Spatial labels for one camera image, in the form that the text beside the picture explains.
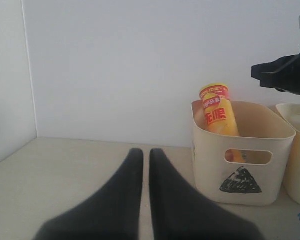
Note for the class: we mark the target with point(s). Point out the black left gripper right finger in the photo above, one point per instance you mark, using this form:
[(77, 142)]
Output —
[(180, 212)]

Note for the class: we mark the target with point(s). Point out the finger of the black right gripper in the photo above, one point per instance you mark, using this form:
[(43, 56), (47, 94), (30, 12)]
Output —
[(267, 73)]

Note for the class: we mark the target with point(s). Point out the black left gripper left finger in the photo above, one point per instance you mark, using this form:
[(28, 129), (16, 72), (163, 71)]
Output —
[(112, 213)]

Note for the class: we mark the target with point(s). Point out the yellow Lay's chip can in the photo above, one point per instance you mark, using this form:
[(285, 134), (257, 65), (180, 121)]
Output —
[(218, 111)]

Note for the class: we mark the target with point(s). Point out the cream bin with triangle mark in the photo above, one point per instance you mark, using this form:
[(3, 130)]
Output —
[(247, 169)]

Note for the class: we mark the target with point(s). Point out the cream bin with square mark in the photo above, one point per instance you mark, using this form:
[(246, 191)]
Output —
[(291, 114)]

